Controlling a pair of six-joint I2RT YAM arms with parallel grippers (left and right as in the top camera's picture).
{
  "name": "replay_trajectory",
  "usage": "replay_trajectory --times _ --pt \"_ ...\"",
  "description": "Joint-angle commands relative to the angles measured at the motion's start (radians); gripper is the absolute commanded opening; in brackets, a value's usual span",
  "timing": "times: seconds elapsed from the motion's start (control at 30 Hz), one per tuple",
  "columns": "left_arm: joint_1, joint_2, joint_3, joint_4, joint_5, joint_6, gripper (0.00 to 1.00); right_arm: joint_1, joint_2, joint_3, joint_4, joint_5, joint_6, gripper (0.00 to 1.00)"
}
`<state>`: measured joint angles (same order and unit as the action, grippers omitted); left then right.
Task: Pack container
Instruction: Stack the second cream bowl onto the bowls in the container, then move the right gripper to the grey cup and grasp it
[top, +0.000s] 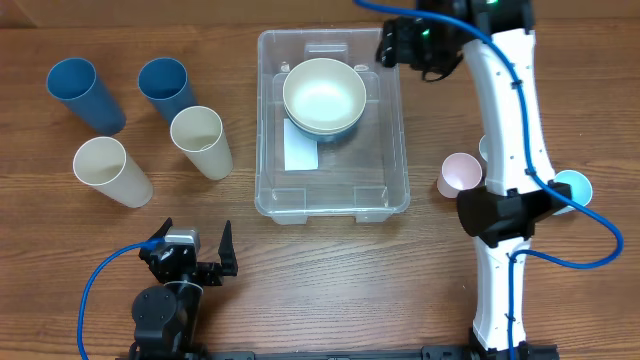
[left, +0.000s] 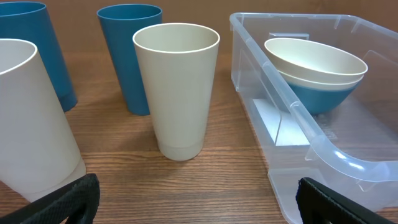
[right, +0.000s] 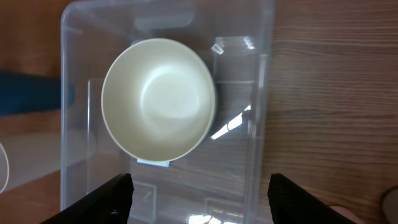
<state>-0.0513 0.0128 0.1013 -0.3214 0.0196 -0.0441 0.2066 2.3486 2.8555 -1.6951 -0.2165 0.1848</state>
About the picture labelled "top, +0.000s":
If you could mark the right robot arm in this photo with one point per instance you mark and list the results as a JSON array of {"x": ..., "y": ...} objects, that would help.
[{"x": 496, "y": 39}]

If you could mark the blue tall cup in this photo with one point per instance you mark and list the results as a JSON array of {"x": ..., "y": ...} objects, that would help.
[
  {"x": 165, "y": 83},
  {"x": 76, "y": 84}
]

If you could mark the grey small cup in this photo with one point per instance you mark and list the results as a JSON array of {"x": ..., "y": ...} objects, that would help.
[{"x": 483, "y": 148}]

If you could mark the cream bowl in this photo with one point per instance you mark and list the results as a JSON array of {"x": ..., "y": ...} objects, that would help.
[
  {"x": 323, "y": 83},
  {"x": 325, "y": 121}
]

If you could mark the cream tall cup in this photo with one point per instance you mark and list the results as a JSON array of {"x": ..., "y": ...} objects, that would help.
[
  {"x": 199, "y": 133},
  {"x": 104, "y": 164}
]

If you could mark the white label in bin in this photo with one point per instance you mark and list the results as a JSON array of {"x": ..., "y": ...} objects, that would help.
[{"x": 300, "y": 152}]

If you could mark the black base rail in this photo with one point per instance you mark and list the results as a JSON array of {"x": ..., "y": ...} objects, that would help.
[{"x": 425, "y": 353}]

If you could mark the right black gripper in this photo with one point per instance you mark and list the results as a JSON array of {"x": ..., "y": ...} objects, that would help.
[{"x": 397, "y": 49}]

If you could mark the blue bowl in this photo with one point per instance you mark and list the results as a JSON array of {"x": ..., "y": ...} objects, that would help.
[{"x": 327, "y": 138}]

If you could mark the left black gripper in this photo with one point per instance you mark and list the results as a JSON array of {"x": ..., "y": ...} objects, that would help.
[{"x": 227, "y": 255}]

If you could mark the clear plastic storage bin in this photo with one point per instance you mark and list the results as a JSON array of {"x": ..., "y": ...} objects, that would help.
[{"x": 364, "y": 176}]

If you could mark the pink small cup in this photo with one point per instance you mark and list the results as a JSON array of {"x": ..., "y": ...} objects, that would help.
[{"x": 459, "y": 172}]

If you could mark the blue tall cup far left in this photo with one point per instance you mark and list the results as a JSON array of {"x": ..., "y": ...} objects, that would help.
[{"x": 76, "y": 84}]

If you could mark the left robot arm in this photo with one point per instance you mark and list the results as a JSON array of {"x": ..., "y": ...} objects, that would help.
[{"x": 166, "y": 315}]

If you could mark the light blue small cup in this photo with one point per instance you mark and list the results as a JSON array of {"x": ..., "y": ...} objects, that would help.
[{"x": 581, "y": 187}]

